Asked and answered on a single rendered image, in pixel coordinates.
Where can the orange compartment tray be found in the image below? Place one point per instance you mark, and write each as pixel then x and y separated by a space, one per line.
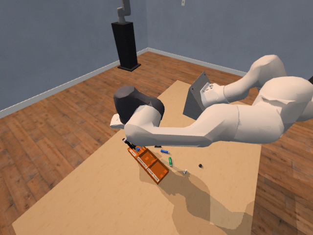
pixel 150 163

